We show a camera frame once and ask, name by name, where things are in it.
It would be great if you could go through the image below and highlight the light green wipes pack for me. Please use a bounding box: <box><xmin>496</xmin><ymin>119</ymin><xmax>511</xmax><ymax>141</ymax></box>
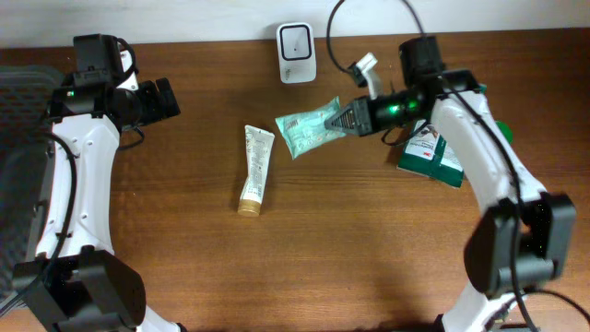
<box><xmin>275</xmin><ymin>97</ymin><xmax>346</xmax><ymax>160</ymax></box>

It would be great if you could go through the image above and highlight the green glove package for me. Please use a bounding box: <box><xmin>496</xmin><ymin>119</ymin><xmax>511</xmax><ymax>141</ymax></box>
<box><xmin>397</xmin><ymin>120</ymin><xmax>465</xmax><ymax>188</ymax></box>

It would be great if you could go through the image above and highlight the white cream tube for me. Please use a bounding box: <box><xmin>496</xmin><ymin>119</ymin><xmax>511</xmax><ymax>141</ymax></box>
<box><xmin>238</xmin><ymin>125</ymin><xmax>275</xmax><ymax>217</ymax></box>

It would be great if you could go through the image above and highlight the green lid seasoning jar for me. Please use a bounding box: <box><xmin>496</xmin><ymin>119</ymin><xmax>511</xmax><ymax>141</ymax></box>
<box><xmin>496</xmin><ymin>121</ymin><xmax>513</xmax><ymax>144</ymax></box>

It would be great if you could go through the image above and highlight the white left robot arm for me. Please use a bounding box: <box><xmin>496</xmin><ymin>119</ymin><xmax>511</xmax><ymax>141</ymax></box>
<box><xmin>1</xmin><ymin>34</ymin><xmax>181</xmax><ymax>331</ymax></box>

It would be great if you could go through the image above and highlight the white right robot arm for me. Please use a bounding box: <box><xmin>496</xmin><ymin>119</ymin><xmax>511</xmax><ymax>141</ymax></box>
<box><xmin>324</xmin><ymin>36</ymin><xmax>576</xmax><ymax>331</ymax></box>

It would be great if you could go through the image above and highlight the white barcode scanner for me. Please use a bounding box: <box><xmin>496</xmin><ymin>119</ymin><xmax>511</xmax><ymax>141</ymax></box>
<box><xmin>276</xmin><ymin>22</ymin><xmax>317</xmax><ymax>84</ymax></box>

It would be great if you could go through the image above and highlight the grey plastic basket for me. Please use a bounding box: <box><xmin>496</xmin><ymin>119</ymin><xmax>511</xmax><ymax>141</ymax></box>
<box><xmin>1</xmin><ymin>65</ymin><xmax>64</xmax><ymax>302</ymax></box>

